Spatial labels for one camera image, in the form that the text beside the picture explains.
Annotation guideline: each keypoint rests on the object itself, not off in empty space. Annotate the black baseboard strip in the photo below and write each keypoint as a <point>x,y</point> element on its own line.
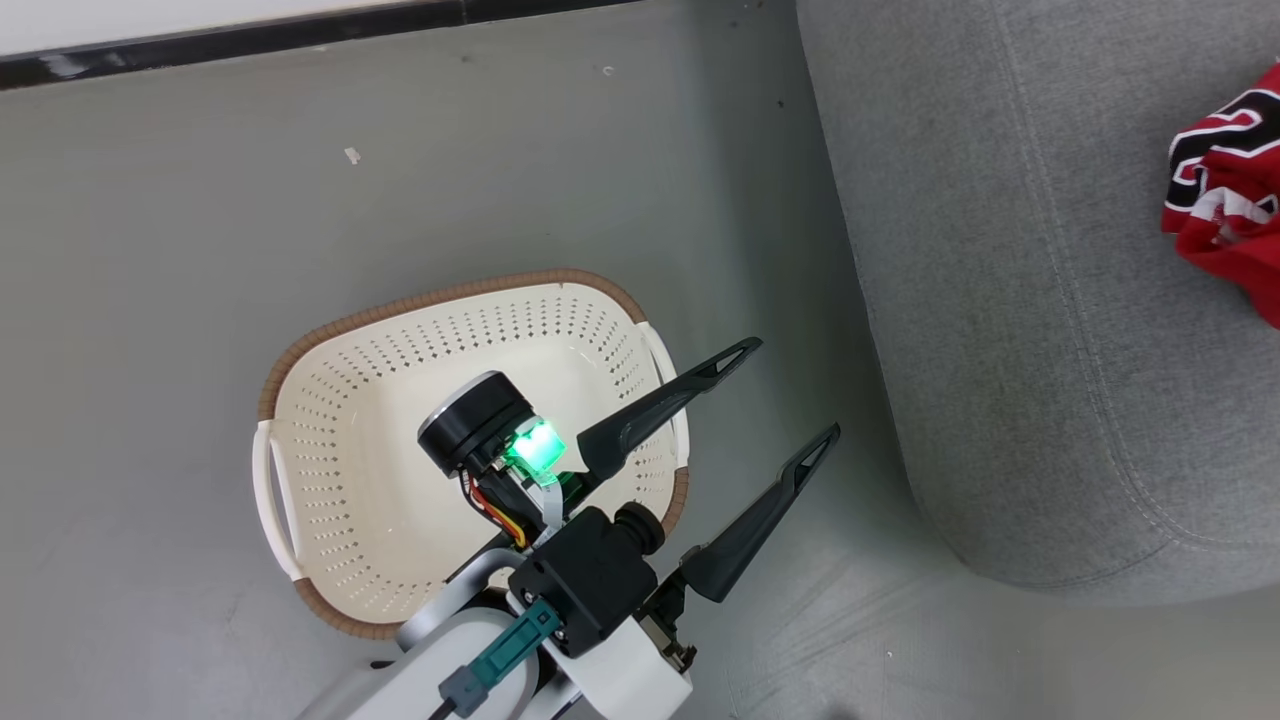
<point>250,40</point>

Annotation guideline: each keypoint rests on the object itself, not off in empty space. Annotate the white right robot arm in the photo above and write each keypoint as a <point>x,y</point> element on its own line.
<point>620,685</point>

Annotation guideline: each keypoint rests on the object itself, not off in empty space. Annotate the grey fabric sofa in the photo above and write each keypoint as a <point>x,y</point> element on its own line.
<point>1050,350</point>

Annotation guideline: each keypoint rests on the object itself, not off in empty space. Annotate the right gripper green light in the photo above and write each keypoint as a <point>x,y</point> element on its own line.
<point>475,420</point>

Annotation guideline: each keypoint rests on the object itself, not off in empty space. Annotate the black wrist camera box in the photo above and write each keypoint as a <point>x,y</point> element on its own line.
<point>590,580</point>

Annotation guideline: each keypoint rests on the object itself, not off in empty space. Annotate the cream perforated laundry basket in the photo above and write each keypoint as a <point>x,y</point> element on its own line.
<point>350,450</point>

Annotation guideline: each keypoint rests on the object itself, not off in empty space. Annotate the red basketball jersey black lettering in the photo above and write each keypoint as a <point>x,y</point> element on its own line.
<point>1230,240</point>

